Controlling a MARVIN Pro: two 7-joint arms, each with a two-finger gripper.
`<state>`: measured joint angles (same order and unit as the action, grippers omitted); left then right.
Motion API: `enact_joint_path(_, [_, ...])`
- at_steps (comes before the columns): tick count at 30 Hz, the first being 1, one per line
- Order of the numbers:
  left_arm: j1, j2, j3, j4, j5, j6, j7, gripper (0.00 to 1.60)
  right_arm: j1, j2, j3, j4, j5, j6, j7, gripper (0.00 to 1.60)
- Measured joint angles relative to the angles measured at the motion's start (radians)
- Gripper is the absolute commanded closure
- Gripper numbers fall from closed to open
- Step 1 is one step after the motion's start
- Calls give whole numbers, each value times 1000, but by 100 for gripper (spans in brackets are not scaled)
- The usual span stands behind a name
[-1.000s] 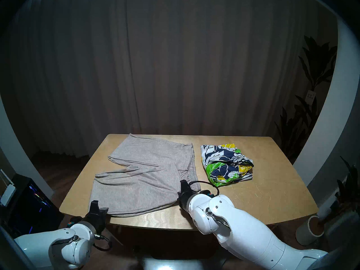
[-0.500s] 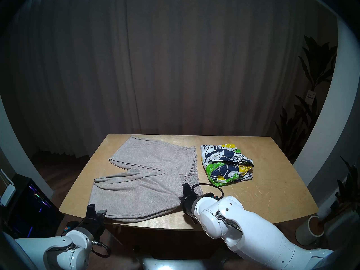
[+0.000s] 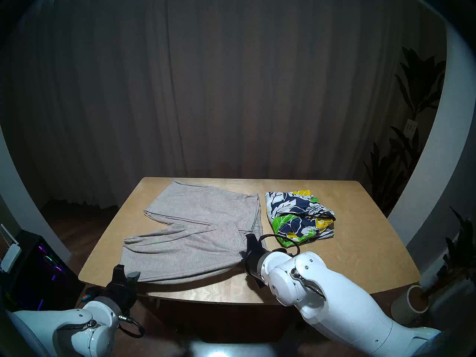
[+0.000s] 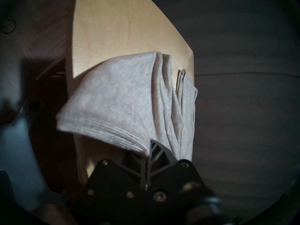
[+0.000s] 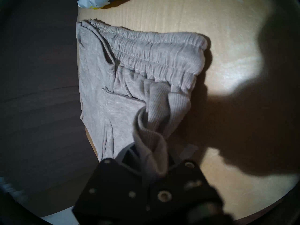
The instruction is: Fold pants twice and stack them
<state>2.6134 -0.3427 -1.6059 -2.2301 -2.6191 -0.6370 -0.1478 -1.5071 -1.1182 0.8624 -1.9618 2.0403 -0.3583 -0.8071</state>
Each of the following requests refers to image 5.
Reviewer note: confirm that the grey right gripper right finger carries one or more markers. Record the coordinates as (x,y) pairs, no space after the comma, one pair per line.
(187,194)

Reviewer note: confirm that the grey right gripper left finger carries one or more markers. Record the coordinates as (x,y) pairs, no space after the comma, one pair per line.
(110,191)

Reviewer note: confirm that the light wooden table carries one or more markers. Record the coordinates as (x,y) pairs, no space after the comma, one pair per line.
(234,62)

